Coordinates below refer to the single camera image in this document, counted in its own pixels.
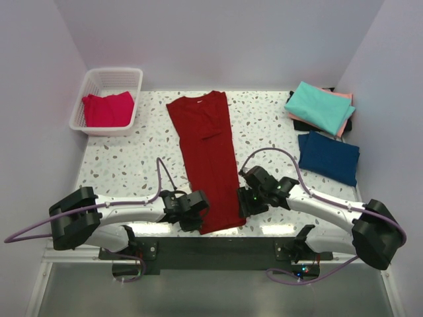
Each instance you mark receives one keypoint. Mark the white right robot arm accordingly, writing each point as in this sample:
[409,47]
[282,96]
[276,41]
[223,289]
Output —
[366,230]

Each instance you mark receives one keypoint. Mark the pink folded t-shirt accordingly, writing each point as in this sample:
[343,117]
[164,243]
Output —
[332,111]

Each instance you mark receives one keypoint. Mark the white plastic laundry basket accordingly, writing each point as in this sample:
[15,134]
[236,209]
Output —
[104,82]

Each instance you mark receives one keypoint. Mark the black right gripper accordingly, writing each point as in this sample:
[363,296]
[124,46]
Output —
[246,209]

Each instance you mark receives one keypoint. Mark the dark red t-shirt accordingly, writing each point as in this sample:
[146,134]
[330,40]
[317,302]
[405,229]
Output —
[206,143]

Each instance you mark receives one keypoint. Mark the navy blue folded t-shirt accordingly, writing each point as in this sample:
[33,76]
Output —
[328,157]

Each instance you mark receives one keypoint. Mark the magenta t-shirt in basket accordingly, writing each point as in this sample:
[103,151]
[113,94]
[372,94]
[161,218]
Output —
[110,111]

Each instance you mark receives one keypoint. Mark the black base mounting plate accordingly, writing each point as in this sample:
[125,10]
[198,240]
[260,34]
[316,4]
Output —
[222,253]

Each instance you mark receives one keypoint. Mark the aluminium frame rail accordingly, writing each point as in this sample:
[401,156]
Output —
[307,245]

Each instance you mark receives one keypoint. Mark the teal folded t-shirt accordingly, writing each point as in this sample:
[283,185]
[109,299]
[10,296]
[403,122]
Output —
[301,102]

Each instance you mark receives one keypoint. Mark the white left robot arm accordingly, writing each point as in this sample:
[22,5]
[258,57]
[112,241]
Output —
[84,217]

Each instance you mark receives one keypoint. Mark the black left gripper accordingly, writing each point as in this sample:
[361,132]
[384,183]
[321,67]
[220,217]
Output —
[193,225]

